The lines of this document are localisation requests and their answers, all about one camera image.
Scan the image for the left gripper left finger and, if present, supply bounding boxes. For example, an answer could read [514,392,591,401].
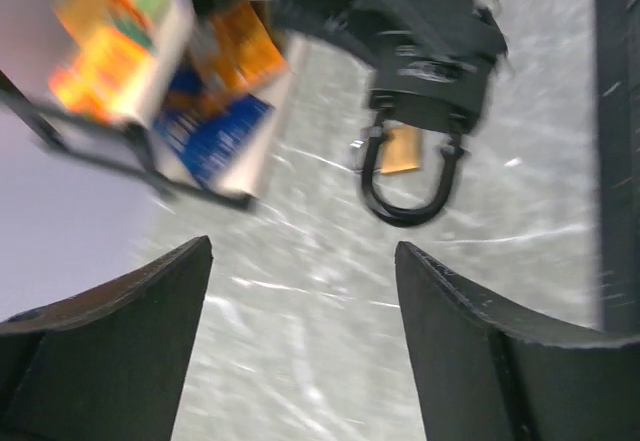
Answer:
[1,236,213,440]

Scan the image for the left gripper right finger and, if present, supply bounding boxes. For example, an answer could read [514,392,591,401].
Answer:
[395,241,639,441]

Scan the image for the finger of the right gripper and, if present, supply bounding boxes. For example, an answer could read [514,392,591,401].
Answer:
[271,0,507,67]

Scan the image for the black padlock with keys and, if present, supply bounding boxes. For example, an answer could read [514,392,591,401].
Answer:
[349,55,489,230]

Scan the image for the large brass padlock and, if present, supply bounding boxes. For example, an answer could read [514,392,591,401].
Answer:
[379,124,422,175]

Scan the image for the orange snack bag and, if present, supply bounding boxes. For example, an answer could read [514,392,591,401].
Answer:
[189,0,287,93]

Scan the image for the blue snack bag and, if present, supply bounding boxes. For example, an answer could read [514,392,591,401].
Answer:
[153,62,274,189]

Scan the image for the orange carton box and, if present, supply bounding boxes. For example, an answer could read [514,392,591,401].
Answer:
[49,0,170,122]

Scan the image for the black frame beige shelf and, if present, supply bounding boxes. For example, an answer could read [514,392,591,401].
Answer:
[0,0,309,212]

